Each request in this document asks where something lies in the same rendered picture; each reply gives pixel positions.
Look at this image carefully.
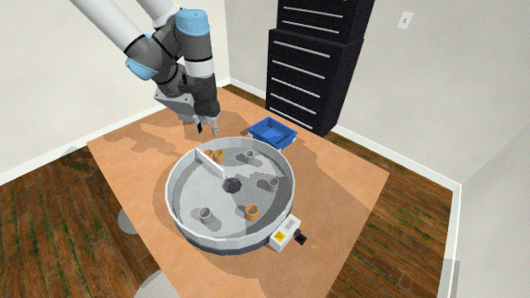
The bronze bushing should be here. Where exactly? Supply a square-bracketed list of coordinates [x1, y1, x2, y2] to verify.
[246, 204, 259, 222]
[204, 149, 214, 161]
[213, 149, 225, 163]

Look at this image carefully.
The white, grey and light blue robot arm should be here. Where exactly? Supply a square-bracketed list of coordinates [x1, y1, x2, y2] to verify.
[69, 0, 213, 97]

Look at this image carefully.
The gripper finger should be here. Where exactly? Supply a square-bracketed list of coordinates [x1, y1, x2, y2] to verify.
[211, 113, 220, 136]
[192, 114, 202, 133]

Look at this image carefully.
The grey metal sleeve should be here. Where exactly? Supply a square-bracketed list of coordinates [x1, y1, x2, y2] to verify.
[198, 207, 213, 224]
[245, 150, 255, 164]
[267, 177, 279, 192]

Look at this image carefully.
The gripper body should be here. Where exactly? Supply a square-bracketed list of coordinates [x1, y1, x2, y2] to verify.
[178, 58, 221, 117]

